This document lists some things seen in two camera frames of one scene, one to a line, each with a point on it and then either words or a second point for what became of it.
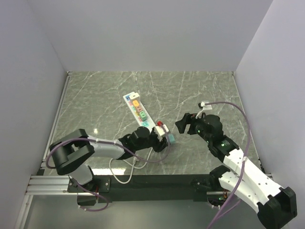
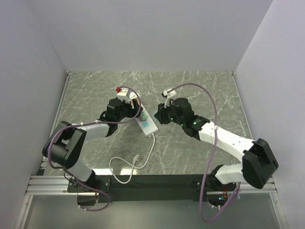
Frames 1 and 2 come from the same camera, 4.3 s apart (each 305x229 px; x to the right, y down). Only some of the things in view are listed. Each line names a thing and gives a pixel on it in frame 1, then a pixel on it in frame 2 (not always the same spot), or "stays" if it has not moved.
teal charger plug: x=172 y=138 -> x=153 y=117
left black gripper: x=160 y=145 -> x=133 y=111
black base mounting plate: x=143 y=188 stays
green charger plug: x=143 y=116 stays
